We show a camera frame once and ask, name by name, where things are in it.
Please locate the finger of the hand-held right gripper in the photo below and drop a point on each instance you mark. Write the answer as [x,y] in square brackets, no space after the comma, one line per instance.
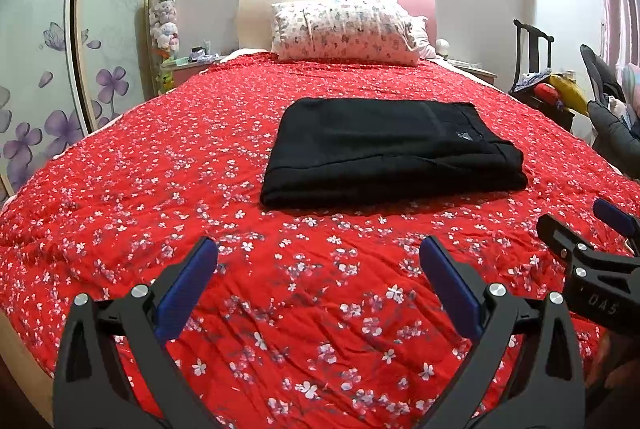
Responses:
[555,231]
[612,214]

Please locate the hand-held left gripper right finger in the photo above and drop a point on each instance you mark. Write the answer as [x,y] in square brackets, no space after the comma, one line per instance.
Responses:
[450,284]

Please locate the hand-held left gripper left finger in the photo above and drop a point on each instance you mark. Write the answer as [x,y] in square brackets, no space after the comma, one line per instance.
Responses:
[187,289]

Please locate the black pants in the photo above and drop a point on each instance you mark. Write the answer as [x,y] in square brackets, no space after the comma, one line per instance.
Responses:
[375,149]

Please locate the grey stroller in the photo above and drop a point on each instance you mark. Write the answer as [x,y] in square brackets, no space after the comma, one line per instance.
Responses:
[610,129]

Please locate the red floral blanket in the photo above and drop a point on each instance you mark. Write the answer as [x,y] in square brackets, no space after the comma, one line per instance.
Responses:
[150,189]

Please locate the yellow bag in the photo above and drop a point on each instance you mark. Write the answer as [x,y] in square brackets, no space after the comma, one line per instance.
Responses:
[570,94]

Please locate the red bag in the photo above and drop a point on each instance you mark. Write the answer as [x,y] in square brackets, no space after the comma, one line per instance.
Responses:
[545,93]

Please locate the blue white patterned cloth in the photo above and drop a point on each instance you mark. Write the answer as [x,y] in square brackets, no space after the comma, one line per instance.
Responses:
[531,79]

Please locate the black chair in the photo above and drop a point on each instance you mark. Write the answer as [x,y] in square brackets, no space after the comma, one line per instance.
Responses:
[520,54]

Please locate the wooden nightstand with items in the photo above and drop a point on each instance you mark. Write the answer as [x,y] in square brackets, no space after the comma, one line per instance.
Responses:
[185,74]

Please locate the white round figurine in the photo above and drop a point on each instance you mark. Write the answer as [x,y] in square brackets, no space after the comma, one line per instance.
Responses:
[442,47]

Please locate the plush toys in tube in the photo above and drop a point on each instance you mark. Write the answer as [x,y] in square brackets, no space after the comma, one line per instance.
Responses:
[164,24]

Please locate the floral sliding wardrobe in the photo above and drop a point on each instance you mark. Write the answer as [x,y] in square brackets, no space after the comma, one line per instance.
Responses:
[45,59]

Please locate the white floral pillow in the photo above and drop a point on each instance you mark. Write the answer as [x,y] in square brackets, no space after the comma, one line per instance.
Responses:
[345,29]

